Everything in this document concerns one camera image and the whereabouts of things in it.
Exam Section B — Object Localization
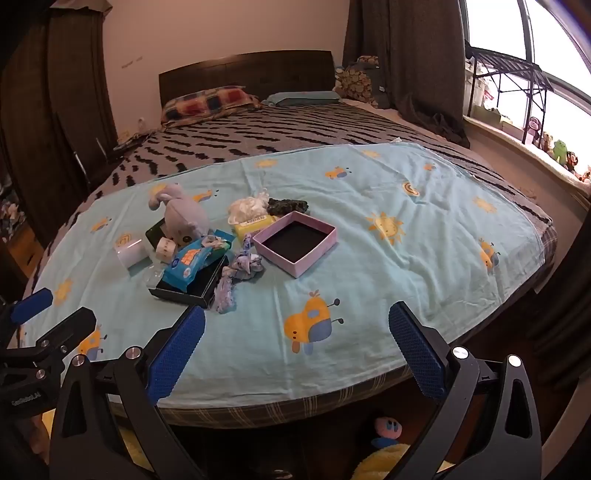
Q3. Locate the grey plush toy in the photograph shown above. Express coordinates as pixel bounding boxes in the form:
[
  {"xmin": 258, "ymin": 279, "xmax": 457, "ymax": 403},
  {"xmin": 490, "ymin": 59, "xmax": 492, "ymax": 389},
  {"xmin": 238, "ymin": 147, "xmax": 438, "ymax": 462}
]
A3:
[{"xmin": 148, "ymin": 184, "xmax": 213, "ymax": 245}]

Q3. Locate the light blue printed sheet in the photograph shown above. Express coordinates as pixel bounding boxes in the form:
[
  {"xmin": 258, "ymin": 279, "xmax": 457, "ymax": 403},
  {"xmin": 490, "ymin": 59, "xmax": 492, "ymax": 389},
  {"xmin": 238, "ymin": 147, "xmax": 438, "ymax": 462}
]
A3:
[{"xmin": 21, "ymin": 141, "xmax": 548, "ymax": 409}]

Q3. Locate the small white tape roll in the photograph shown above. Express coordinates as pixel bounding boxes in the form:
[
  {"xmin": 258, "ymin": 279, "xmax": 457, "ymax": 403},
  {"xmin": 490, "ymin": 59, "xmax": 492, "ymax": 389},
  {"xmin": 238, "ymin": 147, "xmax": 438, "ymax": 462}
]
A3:
[{"xmin": 154, "ymin": 237, "xmax": 178, "ymax": 261}]

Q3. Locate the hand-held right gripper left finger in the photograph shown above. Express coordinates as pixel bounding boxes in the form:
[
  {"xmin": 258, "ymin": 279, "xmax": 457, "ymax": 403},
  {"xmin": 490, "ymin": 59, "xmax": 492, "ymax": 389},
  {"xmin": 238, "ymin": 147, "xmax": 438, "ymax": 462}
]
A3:
[{"xmin": 48, "ymin": 305, "xmax": 206, "ymax": 480}]

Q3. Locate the dark wooden wardrobe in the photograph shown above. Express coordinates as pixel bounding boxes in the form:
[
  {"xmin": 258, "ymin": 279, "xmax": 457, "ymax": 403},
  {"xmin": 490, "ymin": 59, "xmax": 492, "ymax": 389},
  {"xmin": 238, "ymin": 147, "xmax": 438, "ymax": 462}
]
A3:
[{"xmin": 0, "ymin": 0, "xmax": 121, "ymax": 241}]

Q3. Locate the teal pillow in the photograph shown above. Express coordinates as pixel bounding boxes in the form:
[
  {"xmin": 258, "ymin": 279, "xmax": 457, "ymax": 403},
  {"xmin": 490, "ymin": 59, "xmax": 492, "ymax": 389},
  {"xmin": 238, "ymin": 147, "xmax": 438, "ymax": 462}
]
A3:
[{"xmin": 261, "ymin": 90, "xmax": 341, "ymax": 108}]

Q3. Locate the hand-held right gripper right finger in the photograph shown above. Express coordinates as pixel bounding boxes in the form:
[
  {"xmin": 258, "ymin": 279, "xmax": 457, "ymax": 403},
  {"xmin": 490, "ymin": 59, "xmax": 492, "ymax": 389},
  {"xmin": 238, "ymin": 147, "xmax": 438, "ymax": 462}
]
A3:
[{"xmin": 388, "ymin": 301, "xmax": 543, "ymax": 480}]

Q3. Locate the brown patterned cushion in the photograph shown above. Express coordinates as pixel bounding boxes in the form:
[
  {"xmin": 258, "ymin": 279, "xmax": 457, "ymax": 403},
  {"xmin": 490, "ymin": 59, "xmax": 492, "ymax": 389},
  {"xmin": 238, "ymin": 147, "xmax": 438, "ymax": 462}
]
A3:
[{"xmin": 333, "ymin": 55, "xmax": 382, "ymax": 109}]

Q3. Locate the pink cardboard box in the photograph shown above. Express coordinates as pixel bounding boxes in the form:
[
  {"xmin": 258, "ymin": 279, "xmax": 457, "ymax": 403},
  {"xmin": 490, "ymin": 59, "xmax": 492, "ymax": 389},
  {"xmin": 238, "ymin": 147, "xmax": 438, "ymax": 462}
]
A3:
[{"xmin": 252, "ymin": 211, "xmax": 339, "ymax": 279}]

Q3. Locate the black metal drying rack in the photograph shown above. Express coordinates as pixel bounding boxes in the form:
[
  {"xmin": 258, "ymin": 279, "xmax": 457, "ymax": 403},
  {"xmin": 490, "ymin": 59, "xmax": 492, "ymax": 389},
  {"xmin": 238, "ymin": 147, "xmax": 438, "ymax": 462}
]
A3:
[{"xmin": 466, "ymin": 46, "xmax": 557, "ymax": 146}]

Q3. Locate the black box tray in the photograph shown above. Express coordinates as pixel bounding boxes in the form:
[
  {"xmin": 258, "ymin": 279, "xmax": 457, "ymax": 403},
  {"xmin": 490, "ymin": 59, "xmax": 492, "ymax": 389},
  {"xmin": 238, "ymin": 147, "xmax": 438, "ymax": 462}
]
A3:
[{"xmin": 148, "ymin": 256, "xmax": 230, "ymax": 309}]

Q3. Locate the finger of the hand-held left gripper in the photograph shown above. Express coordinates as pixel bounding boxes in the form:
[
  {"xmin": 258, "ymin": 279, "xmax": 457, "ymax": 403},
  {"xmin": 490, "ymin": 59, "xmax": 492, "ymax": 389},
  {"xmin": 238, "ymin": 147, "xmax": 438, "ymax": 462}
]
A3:
[
  {"xmin": 0, "ymin": 287, "xmax": 54, "ymax": 343},
  {"xmin": 19, "ymin": 306, "xmax": 98, "ymax": 367}
]

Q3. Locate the dark wooden headboard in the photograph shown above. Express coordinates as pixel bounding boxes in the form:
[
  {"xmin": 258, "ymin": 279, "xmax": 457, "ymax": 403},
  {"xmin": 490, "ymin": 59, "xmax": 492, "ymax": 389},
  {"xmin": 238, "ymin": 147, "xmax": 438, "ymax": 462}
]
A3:
[{"xmin": 158, "ymin": 50, "xmax": 335, "ymax": 109}]

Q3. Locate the patchwork pillow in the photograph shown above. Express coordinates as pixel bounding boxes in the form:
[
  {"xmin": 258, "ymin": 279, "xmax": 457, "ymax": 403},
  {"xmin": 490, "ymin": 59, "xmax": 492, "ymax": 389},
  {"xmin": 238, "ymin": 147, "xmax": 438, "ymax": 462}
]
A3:
[{"xmin": 161, "ymin": 86, "xmax": 263, "ymax": 124}]

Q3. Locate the dark green knitted cloth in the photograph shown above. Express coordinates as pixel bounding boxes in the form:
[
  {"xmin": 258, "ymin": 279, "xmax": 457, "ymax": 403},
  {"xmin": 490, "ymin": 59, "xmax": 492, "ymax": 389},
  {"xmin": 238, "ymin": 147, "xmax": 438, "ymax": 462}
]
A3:
[{"xmin": 267, "ymin": 198, "xmax": 311, "ymax": 217}]

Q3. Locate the purple monkey plush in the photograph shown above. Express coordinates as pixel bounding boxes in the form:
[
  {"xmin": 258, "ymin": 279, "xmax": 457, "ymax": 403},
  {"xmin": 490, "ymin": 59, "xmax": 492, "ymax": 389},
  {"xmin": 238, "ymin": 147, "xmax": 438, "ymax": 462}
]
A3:
[{"xmin": 526, "ymin": 116, "xmax": 544, "ymax": 148}]

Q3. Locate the pink round plush toy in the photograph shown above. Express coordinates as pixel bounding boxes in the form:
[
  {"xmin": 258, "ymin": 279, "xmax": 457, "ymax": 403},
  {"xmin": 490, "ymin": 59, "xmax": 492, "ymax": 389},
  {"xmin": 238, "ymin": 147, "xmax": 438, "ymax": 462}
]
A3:
[{"xmin": 372, "ymin": 416, "xmax": 403, "ymax": 449}]

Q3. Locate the blue snack packet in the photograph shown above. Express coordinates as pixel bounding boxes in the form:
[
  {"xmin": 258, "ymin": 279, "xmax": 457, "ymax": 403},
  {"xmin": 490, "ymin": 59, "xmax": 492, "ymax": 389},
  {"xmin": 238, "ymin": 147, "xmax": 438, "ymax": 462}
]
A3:
[{"xmin": 164, "ymin": 231, "xmax": 236, "ymax": 292}]

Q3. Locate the green bottle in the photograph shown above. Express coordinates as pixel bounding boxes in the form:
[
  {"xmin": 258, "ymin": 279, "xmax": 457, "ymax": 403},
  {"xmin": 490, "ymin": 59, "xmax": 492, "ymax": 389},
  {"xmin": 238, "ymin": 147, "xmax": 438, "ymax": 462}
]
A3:
[{"xmin": 144, "ymin": 218, "xmax": 174, "ymax": 252}]

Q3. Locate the yellow plush toy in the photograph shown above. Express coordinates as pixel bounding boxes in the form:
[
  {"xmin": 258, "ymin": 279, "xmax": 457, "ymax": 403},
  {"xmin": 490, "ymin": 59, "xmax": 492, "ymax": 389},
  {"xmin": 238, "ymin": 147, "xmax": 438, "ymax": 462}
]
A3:
[{"xmin": 351, "ymin": 443, "xmax": 455, "ymax": 480}]

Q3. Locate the open shelf with clothes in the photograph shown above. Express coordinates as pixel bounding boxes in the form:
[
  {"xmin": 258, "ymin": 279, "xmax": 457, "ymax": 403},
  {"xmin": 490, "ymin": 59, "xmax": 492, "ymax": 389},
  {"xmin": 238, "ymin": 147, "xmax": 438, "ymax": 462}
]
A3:
[{"xmin": 0, "ymin": 175, "xmax": 29, "ymax": 245}]

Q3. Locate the grey black striped blanket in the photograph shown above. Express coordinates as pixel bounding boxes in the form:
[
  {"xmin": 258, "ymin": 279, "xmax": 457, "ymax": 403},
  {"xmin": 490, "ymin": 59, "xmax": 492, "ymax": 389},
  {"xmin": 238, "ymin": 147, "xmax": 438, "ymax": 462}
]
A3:
[{"xmin": 83, "ymin": 102, "xmax": 555, "ymax": 241}]

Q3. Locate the yellow packet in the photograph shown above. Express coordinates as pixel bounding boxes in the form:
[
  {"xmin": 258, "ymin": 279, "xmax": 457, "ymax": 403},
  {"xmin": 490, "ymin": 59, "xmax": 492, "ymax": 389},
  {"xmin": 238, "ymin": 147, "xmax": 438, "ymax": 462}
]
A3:
[{"xmin": 231, "ymin": 213, "xmax": 278, "ymax": 241}]

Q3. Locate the dark brown curtain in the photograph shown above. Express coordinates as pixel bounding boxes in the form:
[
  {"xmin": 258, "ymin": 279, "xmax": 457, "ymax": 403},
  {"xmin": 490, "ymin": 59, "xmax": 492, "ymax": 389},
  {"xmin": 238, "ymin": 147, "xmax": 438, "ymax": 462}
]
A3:
[{"xmin": 342, "ymin": 0, "xmax": 472, "ymax": 148}]

